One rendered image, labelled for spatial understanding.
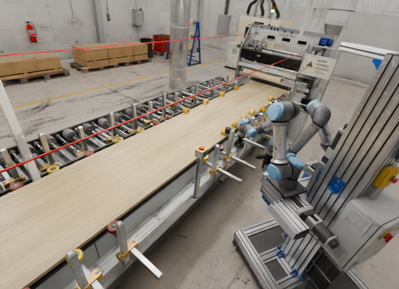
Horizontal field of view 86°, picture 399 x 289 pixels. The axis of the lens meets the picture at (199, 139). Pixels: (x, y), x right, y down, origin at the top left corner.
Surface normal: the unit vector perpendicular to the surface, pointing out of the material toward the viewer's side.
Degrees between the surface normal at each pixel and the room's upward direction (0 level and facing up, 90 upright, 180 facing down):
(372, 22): 90
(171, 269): 0
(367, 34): 90
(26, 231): 0
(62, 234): 0
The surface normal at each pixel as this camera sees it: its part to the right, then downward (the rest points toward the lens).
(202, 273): 0.10, -0.84
